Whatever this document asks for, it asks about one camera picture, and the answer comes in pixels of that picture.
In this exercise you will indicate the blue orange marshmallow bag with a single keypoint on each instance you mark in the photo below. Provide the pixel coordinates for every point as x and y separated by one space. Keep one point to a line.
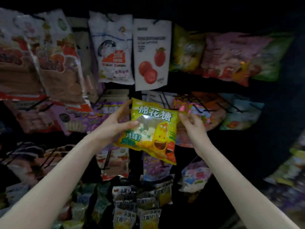
243 114

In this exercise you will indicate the white red fruit bag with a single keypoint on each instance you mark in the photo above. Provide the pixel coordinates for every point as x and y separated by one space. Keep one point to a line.
159 97
152 50

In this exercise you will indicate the purple grape jelly bag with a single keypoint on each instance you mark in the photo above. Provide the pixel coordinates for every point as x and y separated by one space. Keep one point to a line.
156 169
93 119

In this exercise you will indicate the green marshmallow bag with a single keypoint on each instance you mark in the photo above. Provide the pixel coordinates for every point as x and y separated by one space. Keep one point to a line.
276 59

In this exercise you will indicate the orange snack bag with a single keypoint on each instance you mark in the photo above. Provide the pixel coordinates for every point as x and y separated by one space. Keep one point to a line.
214 112

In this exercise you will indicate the person's right hand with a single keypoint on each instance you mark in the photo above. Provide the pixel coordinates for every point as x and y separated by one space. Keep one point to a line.
196 131

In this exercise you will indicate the person's right forearm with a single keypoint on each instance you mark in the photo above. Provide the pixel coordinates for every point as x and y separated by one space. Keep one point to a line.
243 188

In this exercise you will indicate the strawberry jelly bag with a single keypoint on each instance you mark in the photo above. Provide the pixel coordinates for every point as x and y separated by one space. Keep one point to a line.
181 101

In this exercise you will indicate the colourful lollipop display stand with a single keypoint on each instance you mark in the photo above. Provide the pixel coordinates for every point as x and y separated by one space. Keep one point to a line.
290 169

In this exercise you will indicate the pastel cube marshmallow bag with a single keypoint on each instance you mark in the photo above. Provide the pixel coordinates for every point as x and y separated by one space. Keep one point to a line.
195 176

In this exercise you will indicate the person's left forearm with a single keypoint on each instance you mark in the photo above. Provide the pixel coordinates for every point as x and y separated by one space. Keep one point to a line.
47 188

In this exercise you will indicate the pink marshmallow bag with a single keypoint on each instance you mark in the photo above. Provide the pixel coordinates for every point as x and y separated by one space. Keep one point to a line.
233 57

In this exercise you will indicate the person's left hand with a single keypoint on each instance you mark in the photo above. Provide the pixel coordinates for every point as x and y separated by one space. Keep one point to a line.
112 131

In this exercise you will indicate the red sliced snack bag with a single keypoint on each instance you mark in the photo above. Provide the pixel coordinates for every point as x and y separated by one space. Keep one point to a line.
33 119

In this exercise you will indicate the White Rabbit candy bag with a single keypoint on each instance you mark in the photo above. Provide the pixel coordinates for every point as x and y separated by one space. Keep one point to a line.
112 50

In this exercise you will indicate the row of small yellow pouches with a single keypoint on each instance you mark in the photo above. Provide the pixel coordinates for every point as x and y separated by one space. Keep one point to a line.
124 217

